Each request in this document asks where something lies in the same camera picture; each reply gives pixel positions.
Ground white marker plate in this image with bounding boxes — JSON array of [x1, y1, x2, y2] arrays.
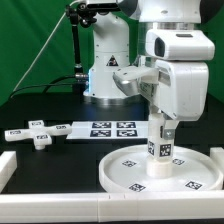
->
[[67, 121, 148, 140]]

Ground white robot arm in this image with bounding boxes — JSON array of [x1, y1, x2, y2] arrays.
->
[[86, 0, 215, 140]]

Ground white right fence block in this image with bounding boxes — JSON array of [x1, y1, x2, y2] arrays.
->
[[210, 147, 224, 174]]

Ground white front fence bar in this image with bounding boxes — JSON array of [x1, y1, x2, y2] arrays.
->
[[0, 190, 224, 223]]

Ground white round table top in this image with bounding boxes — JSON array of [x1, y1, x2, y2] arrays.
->
[[99, 145, 224, 193]]

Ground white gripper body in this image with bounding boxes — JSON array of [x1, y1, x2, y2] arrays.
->
[[139, 60, 209, 121]]

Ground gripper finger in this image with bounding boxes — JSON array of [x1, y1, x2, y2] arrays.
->
[[148, 102, 158, 115], [162, 115, 179, 139]]

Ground white cross-shaped table base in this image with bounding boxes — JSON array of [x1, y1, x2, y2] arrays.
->
[[5, 120, 72, 150]]

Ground white left fence block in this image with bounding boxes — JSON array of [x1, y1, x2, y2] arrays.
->
[[0, 151, 17, 193]]

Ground white fence block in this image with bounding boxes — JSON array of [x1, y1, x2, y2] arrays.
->
[[0, 151, 17, 193], [210, 147, 224, 174]]

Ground white cable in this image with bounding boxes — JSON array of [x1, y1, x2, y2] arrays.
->
[[12, 0, 88, 93]]

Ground black cable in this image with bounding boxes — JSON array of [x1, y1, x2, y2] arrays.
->
[[9, 75, 89, 99]]

